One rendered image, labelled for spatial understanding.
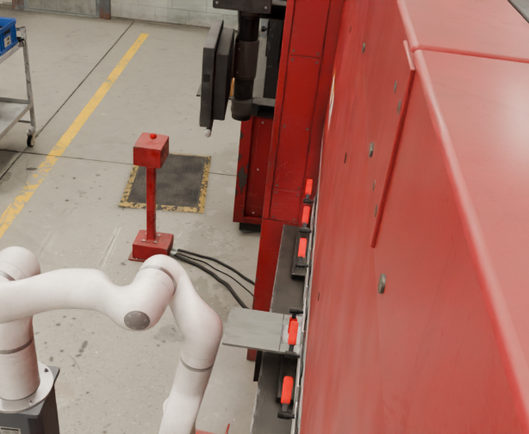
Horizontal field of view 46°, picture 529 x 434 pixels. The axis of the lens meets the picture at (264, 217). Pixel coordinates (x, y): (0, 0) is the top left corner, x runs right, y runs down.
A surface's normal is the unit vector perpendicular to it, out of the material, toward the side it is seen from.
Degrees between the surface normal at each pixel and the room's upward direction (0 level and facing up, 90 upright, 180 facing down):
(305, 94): 90
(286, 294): 0
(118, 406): 0
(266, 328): 0
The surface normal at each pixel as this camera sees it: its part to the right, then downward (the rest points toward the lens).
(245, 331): 0.10, -0.84
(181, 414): 0.09, -0.25
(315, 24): -0.11, 0.52
